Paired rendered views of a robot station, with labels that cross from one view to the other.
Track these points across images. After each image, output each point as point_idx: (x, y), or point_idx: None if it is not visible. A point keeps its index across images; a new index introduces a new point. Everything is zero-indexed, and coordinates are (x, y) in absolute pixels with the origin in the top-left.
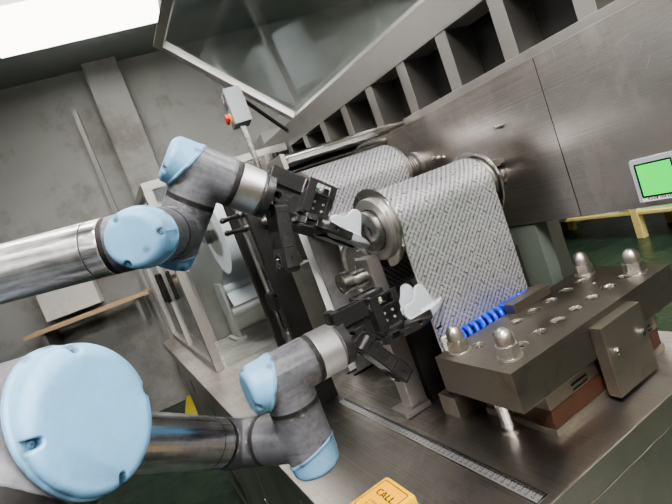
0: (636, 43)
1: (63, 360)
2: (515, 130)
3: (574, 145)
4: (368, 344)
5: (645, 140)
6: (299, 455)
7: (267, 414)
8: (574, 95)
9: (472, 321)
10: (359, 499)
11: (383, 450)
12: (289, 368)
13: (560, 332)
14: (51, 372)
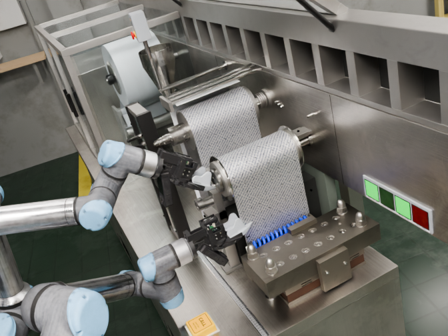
0: (371, 127)
1: (83, 304)
2: (319, 122)
3: (343, 150)
4: (205, 250)
5: (370, 170)
6: (164, 299)
7: None
8: (345, 128)
9: (267, 235)
10: (191, 321)
11: (209, 291)
12: (162, 265)
13: (300, 261)
14: (81, 309)
